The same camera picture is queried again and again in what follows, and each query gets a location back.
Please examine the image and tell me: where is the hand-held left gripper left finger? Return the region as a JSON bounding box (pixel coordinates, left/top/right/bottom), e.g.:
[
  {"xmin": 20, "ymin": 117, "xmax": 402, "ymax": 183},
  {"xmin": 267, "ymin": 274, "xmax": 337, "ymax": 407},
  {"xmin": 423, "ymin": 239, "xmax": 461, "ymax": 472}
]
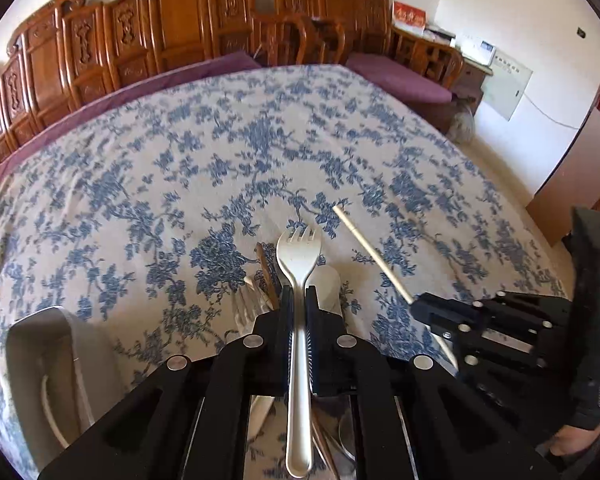
[{"xmin": 37, "ymin": 284, "xmax": 301, "ymax": 480}]

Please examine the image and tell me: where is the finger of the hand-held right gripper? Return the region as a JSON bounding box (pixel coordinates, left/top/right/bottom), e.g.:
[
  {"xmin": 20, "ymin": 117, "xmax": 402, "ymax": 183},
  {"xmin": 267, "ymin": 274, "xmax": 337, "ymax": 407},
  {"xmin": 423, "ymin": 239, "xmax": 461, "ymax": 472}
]
[
  {"xmin": 430, "ymin": 326, "xmax": 572, "ymax": 392},
  {"xmin": 411, "ymin": 291, "xmax": 572, "ymax": 331}
]

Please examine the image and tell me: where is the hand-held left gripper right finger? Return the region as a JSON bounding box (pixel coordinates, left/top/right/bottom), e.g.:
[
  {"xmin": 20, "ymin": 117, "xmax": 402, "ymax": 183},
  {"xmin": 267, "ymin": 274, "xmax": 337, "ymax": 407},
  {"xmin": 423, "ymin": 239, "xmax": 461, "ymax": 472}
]
[{"xmin": 304, "ymin": 285, "xmax": 563, "ymax": 480}]

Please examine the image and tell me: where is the white plastic spoon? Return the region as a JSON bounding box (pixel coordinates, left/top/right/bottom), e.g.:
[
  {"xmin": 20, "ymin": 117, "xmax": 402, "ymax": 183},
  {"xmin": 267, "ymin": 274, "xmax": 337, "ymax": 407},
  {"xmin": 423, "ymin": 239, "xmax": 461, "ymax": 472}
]
[{"xmin": 309, "ymin": 265, "xmax": 343, "ymax": 318}]

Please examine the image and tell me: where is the white plastic fork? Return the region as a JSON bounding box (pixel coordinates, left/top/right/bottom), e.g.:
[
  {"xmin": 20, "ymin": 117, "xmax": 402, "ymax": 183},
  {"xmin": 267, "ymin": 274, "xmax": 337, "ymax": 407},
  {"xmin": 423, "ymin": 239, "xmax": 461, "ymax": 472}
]
[
  {"xmin": 232, "ymin": 274, "xmax": 277, "ymax": 434},
  {"xmin": 276, "ymin": 225, "xmax": 324, "ymax": 479}
]

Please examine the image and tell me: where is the brown wooden utensil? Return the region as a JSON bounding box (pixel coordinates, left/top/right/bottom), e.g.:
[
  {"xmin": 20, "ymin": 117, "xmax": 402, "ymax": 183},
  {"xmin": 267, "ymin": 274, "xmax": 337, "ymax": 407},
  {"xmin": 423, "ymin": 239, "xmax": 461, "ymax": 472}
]
[{"xmin": 255, "ymin": 242, "xmax": 282, "ymax": 307}]

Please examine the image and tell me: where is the white chopstick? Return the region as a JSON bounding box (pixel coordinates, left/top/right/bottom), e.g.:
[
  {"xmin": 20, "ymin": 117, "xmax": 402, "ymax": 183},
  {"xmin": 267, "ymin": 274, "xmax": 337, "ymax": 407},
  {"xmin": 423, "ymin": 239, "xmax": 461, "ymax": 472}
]
[{"xmin": 332, "ymin": 204, "xmax": 460, "ymax": 371}]

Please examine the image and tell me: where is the metal tray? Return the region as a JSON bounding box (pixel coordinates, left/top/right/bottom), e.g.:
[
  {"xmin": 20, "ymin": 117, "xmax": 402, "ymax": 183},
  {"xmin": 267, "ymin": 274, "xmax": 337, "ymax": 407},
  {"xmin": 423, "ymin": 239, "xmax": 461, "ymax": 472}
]
[{"xmin": 5, "ymin": 304, "xmax": 127, "ymax": 463}]

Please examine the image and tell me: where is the person's right hand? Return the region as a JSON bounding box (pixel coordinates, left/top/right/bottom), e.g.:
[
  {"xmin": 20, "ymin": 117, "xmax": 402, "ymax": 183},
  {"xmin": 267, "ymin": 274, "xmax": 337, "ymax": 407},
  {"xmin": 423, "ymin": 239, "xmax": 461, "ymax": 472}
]
[{"xmin": 549, "ymin": 421, "xmax": 600, "ymax": 457}]

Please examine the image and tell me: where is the brown wooden door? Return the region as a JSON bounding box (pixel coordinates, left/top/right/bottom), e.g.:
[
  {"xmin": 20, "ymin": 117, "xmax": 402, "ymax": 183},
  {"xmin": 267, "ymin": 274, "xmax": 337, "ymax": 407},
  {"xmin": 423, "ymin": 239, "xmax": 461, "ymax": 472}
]
[{"xmin": 526, "ymin": 109, "xmax": 600, "ymax": 247}]

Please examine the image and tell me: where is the round grey fan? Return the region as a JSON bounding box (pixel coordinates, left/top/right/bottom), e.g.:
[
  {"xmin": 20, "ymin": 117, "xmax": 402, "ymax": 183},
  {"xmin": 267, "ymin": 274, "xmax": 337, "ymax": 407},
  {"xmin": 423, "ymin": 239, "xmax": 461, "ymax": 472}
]
[{"xmin": 447, "ymin": 102, "xmax": 476, "ymax": 143}]

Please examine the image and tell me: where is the grey electrical panel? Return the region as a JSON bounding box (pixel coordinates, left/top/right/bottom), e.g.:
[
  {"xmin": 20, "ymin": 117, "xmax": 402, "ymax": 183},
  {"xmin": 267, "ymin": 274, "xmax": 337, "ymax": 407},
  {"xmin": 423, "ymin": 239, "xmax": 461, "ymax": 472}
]
[{"xmin": 480, "ymin": 52, "xmax": 534, "ymax": 122}]

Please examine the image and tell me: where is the blue floral tablecloth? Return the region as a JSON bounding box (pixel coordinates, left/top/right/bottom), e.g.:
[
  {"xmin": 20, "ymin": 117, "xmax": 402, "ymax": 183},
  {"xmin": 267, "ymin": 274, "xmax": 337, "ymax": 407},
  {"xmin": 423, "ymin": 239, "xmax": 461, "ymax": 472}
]
[{"xmin": 0, "ymin": 62, "xmax": 570, "ymax": 480}]

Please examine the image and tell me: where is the wooden side table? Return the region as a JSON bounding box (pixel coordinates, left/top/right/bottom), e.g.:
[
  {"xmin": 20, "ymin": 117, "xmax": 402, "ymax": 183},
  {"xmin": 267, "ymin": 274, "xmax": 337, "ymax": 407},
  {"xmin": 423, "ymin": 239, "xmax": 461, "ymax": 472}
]
[{"xmin": 450, "ymin": 59, "xmax": 494, "ymax": 112}]

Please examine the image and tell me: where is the short purple seat cushion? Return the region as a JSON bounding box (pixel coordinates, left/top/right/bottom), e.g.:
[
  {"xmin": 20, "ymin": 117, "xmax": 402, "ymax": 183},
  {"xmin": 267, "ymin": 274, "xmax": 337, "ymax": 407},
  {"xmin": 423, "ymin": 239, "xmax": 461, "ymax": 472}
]
[{"xmin": 346, "ymin": 52, "xmax": 454, "ymax": 105}]

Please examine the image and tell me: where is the white telephone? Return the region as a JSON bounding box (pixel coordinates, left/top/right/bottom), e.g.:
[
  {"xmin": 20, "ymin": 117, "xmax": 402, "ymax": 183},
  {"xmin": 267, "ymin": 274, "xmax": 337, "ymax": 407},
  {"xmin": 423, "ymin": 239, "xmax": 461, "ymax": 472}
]
[{"xmin": 459, "ymin": 35, "xmax": 497, "ymax": 64}]

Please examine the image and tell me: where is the carved wooden side bench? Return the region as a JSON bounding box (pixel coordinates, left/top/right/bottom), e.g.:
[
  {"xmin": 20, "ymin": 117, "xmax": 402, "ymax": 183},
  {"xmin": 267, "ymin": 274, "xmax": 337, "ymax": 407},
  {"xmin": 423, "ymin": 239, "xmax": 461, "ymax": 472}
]
[{"xmin": 389, "ymin": 26, "xmax": 465, "ymax": 92}]

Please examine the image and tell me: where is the stack of white papers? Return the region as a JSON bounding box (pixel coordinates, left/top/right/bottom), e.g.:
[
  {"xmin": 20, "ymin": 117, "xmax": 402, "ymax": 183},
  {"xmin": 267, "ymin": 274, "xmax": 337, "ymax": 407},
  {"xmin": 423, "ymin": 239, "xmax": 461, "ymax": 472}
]
[{"xmin": 424, "ymin": 24, "xmax": 457, "ymax": 44}]

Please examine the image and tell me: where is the long purple seat cushion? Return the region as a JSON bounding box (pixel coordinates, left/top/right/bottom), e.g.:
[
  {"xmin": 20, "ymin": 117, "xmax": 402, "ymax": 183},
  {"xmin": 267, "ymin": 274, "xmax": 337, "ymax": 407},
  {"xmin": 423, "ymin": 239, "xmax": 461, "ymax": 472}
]
[{"xmin": 0, "ymin": 50, "xmax": 264, "ymax": 197}]

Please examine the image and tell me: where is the red desk calendar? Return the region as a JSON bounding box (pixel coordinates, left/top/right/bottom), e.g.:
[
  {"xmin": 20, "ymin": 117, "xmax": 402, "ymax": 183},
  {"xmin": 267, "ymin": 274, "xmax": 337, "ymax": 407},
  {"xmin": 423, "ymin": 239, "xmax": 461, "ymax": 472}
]
[{"xmin": 392, "ymin": 1, "xmax": 427, "ymax": 37}]

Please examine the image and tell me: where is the wooden armchair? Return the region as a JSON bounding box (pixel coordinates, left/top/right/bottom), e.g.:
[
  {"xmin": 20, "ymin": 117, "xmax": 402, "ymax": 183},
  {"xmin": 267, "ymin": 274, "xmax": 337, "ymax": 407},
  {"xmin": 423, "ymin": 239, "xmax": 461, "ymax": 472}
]
[{"xmin": 251, "ymin": 13, "xmax": 349, "ymax": 69}]

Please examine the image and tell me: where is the carved wooden sofa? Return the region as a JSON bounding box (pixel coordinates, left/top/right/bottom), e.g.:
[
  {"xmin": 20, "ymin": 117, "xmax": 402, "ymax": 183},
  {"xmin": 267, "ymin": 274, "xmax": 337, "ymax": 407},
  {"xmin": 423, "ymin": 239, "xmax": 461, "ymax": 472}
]
[{"xmin": 0, "ymin": 0, "xmax": 396, "ymax": 173}]

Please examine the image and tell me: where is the white wall cable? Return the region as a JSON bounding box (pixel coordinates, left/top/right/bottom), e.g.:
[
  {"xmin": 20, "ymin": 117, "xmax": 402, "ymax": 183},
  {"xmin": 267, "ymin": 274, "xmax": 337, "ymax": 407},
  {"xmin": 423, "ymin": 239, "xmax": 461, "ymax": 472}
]
[{"xmin": 522, "ymin": 92, "xmax": 582, "ymax": 131}]

